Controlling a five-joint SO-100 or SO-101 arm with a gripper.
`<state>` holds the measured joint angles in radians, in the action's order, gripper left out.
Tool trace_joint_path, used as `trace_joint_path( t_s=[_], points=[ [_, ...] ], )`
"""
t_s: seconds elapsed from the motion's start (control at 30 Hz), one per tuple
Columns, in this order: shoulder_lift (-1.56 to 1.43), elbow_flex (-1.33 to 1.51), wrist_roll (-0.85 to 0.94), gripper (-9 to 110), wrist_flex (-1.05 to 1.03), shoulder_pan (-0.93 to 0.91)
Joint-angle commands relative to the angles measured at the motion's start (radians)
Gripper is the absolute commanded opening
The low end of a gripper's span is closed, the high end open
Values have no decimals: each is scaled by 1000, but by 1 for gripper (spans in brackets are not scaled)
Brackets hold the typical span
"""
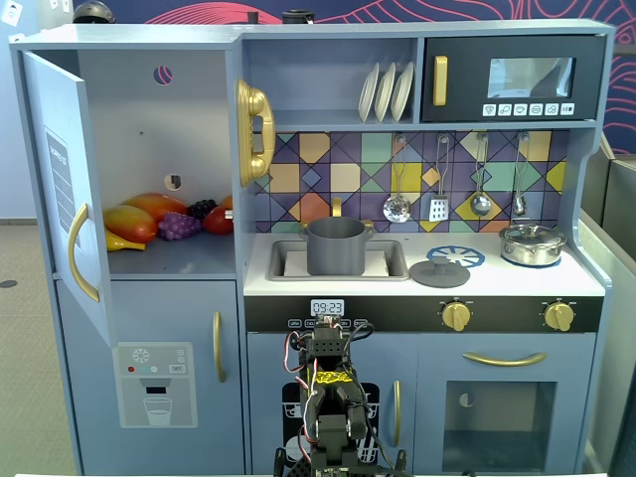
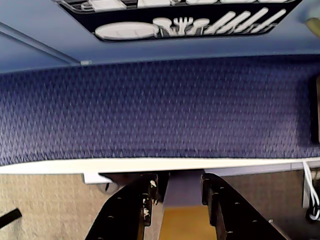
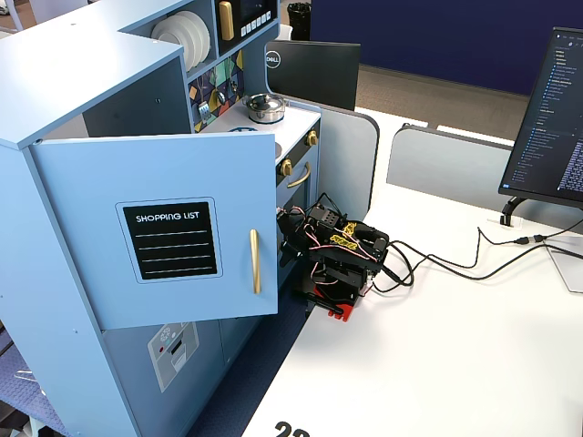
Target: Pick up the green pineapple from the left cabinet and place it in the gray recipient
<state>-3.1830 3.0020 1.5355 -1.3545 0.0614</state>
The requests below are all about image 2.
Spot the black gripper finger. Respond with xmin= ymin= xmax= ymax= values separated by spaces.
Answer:
xmin=201 ymin=172 xmax=292 ymax=240
xmin=84 ymin=173 xmax=160 ymax=240

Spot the blue door with dish print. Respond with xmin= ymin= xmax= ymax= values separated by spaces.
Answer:
xmin=0 ymin=0 xmax=320 ymax=68

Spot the blue toy kitchen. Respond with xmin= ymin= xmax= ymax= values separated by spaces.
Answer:
xmin=0 ymin=0 xmax=320 ymax=75

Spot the white cable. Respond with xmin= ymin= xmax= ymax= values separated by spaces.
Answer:
xmin=302 ymin=159 xmax=320 ymax=222

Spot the black strap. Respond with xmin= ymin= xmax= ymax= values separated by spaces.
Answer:
xmin=0 ymin=208 xmax=23 ymax=227

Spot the gold slim dishwasher door handle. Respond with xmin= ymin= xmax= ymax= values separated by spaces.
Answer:
xmin=304 ymin=16 xmax=320 ymax=38

